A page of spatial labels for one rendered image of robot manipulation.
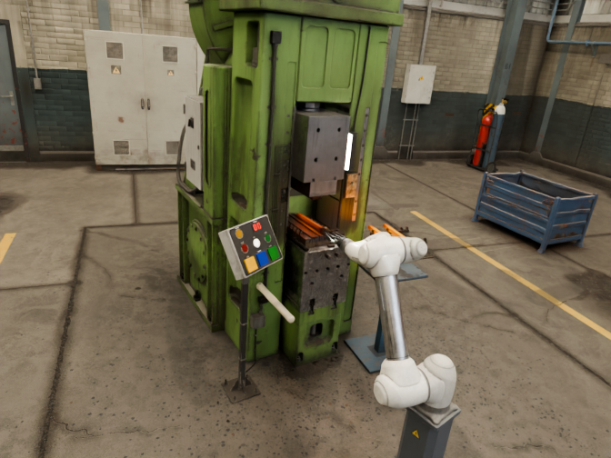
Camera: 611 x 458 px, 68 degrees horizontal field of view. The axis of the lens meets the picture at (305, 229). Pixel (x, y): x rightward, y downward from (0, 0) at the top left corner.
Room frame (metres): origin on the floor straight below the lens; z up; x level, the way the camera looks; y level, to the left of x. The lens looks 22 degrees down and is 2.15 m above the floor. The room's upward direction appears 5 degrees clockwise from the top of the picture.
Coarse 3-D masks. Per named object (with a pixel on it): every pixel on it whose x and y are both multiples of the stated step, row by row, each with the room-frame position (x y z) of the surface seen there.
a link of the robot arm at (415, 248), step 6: (402, 240) 1.95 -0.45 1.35; (408, 240) 1.96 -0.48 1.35; (414, 240) 1.95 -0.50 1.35; (420, 240) 1.95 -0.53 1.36; (408, 246) 1.93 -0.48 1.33; (414, 246) 1.92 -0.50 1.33; (420, 246) 1.92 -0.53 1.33; (426, 246) 1.94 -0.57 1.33; (408, 252) 1.92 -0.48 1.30; (414, 252) 1.91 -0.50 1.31; (420, 252) 1.91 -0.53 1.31; (408, 258) 1.92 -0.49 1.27; (414, 258) 1.93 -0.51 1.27; (420, 258) 1.93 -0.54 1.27
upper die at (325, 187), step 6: (294, 180) 2.88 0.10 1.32; (336, 180) 2.82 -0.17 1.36; (294, 186) 2.88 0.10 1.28; (300, 186) 2.81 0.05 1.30; (306, 186) 2.75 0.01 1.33; (312, 186) 2.72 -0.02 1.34; (318, 186) 2.75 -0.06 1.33; (324, 186) 2.77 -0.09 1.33; (330, 186) 2.80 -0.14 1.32; (306, 192) 2.74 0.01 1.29; (312, 192) 2.73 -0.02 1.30; (318, 192) 2.75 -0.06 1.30; (324, 192) 2.77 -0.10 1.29; (330, 192) 2.80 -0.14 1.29
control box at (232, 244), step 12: (264, 216) 2.50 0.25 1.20; (240, 228) 2.32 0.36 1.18; (252, 228) 2.39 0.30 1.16; (264, 228) 2.46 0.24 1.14; (228, 240) 2.24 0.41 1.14; (240, 240) 2.28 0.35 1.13; (252, 240) 2.34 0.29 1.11; (264, 240) 2.41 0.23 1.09; (228, 252) 2.24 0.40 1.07; (240, 252) 2.24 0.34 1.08; (252, 252) 2.30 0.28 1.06; (240, 264) 2.19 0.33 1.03; (240, 276) 2.19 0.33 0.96
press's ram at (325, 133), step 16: (304, 112) 2.85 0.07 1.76; (320, 112) 2.92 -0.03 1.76; (304, 128) 2.72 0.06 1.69; (320, 128) 2.74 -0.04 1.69; (336, 128) 2.80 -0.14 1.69; (304, 144) 2.71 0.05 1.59; (320, 144) 2.74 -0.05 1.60; (336, 144) 2.81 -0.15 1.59; (304, 160) 2.70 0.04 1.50; (320, 160) 2.75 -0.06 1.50; (336, 160) 2.82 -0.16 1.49; (304, 176) 2.69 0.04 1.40; (320, 176) 2.75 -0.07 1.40; (336, 176) 2.82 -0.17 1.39
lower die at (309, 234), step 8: (288, 216) 3.08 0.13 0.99; (288, 224) 2.95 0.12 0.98; (296, 224) 2.94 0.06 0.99; (304, 224) 2.93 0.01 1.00; (288, 232) 2.90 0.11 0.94; (296, 232) 2.83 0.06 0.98; (312, 232) 2.83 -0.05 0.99; (304, 240) 2.73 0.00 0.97; (312, 240) 2.74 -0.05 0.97; (320, 240) 2.78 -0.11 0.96
